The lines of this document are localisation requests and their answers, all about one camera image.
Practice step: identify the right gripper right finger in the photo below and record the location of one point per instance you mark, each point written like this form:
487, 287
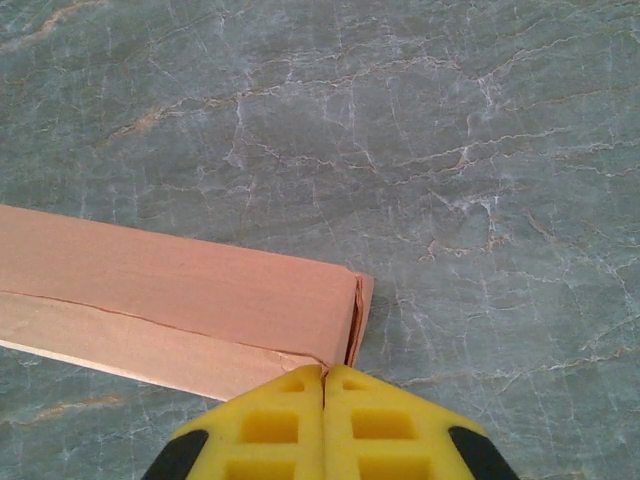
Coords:
345, 450

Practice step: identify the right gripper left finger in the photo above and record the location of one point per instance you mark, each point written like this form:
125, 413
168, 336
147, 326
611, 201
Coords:
295, 450

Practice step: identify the orange paper box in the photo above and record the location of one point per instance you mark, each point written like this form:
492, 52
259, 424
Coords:
175, 290

